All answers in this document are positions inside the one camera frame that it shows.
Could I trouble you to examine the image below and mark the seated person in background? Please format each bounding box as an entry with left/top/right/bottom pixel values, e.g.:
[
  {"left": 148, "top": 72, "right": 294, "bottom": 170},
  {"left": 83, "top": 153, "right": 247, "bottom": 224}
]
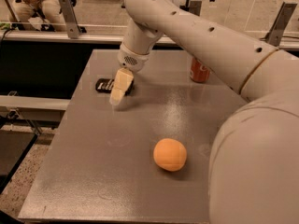
[{"left": 12, "top": 0, "right": 66, "bottom": 32}]

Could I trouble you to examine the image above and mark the right metal rail bracket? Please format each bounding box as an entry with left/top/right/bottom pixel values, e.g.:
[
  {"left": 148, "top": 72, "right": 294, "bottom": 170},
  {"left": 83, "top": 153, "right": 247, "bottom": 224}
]
[{"left": 264, "top": 2, "right": 297, "bottom": 47}]

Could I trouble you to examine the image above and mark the black rxbar chocolate bar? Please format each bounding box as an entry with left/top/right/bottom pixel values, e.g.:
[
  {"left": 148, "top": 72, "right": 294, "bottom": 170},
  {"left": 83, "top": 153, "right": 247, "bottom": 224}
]
[{"left": 95, "top": 78, "right": 134, "bottom": 95}]

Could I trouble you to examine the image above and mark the orange round fruit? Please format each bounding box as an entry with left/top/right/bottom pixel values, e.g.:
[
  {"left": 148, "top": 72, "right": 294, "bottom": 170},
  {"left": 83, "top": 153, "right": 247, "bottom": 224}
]
[{"left": 153, "top": 138, "right": 187, "bottom": 172}]

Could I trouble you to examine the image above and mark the left metal rail bracket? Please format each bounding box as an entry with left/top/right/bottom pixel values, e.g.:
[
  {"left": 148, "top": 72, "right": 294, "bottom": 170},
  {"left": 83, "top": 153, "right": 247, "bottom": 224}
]
[{"left": 59, "top": 0, "right": 80, "bottom": 39}]

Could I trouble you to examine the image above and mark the middle metal rail bracket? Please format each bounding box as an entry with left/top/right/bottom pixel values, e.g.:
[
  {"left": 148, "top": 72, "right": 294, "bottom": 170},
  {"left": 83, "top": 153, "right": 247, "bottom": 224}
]
[{"left": 189, "top": 1, "right": 202, "bottom": 16}]

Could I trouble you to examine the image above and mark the metal rail bracket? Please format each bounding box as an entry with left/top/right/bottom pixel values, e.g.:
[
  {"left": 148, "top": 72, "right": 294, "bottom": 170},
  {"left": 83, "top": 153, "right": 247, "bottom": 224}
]
[
  {"left": 59, "top": 0, "right": 80, "bottom": 39},
  {"left": 264, "top": 2, "right": 297, "bottom": 47},
  {"left": 189, "top": 1, "right": 202, "bottom": 16}
]

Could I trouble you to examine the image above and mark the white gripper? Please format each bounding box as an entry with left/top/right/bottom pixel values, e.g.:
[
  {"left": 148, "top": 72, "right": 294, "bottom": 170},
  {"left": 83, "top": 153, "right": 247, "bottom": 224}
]
[{"left": 109, "top": 43, "right": 150, "bottom": 105}]

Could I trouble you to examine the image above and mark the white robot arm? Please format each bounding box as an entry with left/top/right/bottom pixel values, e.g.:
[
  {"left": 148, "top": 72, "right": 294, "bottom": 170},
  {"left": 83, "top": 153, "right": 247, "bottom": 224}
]
[{"left": 110, "top": 0, "right": 299, "bottom": 224}]

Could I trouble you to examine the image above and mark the red coke can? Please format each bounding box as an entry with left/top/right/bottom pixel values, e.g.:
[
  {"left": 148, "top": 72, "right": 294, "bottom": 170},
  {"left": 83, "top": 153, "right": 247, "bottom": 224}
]
[{"left": 190, "top": 58, "right": 210, "bottom": 83}]

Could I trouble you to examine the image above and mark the metal horizontal rail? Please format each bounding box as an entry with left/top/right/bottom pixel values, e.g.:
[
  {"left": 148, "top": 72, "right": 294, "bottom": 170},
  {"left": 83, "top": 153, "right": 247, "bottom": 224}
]
[{"left": 4, "top": 30, "right": 299, "bottom": 52}]

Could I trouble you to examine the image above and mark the grey side shelf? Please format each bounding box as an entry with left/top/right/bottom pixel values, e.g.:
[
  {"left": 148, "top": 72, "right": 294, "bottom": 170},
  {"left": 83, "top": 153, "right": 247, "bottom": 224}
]
[{"left": 0, "top": 95, "right": 70, "bottom": 122}]

